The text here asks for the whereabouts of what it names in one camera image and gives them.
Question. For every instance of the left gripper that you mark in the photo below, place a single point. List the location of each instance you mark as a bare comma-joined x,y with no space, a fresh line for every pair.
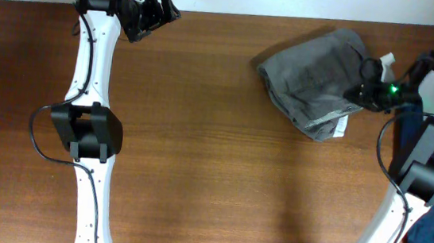
156,17

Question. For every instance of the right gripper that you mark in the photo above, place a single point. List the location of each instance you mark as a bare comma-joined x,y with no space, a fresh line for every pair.
369,96

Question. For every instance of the grey shorts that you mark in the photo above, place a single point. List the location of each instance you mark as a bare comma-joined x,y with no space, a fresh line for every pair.
306,82

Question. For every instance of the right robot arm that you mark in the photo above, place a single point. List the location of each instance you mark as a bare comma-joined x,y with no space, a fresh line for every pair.
399,210

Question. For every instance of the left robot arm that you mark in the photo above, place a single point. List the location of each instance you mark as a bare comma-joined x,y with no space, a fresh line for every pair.
88,129

